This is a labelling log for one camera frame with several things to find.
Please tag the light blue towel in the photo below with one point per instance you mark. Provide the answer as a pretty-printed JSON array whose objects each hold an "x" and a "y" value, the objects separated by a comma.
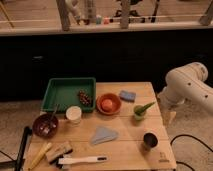
[{"x": 103, "y": 134}]

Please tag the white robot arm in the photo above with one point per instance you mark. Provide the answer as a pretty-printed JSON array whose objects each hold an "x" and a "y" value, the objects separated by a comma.
[{"x": 187, "y": 82}]

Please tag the orange fruit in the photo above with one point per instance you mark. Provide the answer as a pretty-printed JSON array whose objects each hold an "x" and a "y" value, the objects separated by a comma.
[{"x": 106, "y": 105}]

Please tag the orange bowl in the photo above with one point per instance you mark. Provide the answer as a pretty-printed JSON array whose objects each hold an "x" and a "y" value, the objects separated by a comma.
[{"x": 115, "y": 100}]

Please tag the blue sponge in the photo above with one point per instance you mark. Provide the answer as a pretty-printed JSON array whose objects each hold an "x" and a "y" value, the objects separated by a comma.
[{"x": 127, "y": 96}]

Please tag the pine cone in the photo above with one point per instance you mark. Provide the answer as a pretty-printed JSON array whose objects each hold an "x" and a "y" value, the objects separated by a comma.
[{"x": 84, "y": 98}]

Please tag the green cup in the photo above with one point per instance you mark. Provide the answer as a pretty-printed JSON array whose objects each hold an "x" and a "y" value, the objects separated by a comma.
[{"x": 139, "y": 118}]

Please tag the white paper cup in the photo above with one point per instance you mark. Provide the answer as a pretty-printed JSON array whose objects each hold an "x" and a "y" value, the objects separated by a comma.
[{"x": 74, "y": 114}]

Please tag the wooden table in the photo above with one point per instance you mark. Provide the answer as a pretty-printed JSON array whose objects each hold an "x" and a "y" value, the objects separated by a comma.
[{"x": 134, "y": 139}]

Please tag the green plastic tray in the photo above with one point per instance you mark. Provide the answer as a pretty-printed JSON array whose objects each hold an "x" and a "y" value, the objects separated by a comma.
[{"x": 64, "y": 93}]

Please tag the dark metal cup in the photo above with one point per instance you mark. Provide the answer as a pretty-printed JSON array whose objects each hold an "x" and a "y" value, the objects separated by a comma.
[{"x": 150, "y": 141}]

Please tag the dark brown bowl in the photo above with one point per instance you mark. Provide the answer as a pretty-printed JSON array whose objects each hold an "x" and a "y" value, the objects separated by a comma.
[{"x": 41, "y": 122}]

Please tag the wooden block brush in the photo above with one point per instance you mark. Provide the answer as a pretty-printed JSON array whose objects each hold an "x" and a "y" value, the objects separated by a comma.
[{"x": 59, "y": 150}]

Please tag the black stand bar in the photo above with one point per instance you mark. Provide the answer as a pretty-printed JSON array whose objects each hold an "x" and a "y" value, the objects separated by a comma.
[{"x": 17, "y": 163}]

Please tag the white handled brush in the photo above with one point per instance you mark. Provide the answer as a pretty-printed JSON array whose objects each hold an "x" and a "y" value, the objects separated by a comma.
[{"x": 90, "y": 159}]

